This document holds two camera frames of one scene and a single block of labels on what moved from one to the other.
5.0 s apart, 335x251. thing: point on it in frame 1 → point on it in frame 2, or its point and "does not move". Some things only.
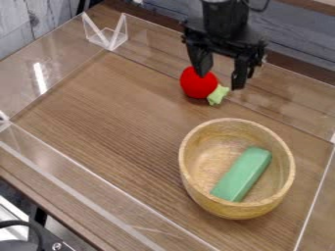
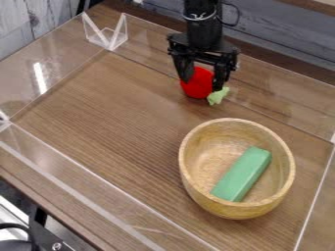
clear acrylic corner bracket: [108, 38] does not move
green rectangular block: [240, 177] does not move
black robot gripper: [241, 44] → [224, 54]
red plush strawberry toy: [202, 87] does not move
